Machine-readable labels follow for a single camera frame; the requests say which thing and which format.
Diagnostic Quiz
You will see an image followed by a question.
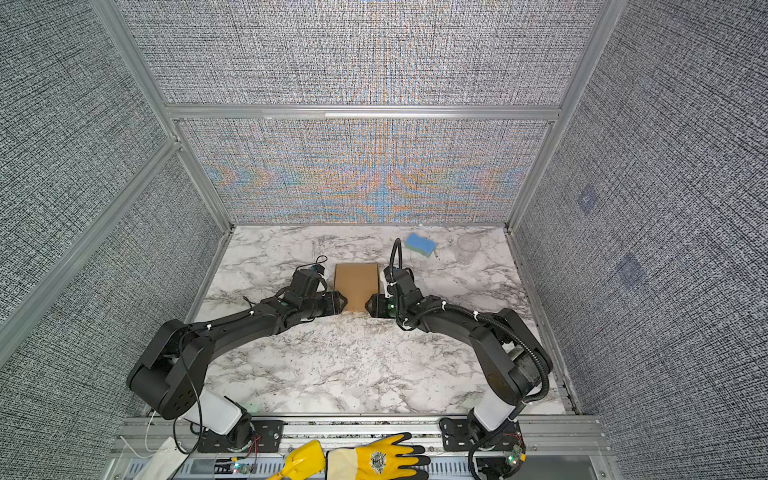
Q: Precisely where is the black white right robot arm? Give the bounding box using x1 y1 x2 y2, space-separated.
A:
365 267 553 443

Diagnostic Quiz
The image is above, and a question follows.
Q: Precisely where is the blue green sponge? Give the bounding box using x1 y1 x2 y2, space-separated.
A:
404 233 437 258

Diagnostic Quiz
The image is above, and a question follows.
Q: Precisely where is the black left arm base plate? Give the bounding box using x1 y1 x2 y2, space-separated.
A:
198 420 285 454

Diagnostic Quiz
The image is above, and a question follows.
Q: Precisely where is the clear round plastic lid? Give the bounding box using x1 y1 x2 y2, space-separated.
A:
457 233 482 253

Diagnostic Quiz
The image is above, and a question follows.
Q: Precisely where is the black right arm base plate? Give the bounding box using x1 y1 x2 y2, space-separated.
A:
438 417 526 453

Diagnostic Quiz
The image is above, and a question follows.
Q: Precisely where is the brown cardboard box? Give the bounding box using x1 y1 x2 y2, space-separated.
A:
334 263 380 313

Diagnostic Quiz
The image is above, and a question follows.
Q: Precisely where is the aluminium front rail frame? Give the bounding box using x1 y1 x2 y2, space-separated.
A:
101 413 622 480

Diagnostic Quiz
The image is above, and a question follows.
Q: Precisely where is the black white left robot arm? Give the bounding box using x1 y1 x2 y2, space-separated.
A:
126 266 348 451

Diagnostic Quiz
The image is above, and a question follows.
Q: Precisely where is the yellow black work glove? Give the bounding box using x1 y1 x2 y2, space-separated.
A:
325 432 431 480

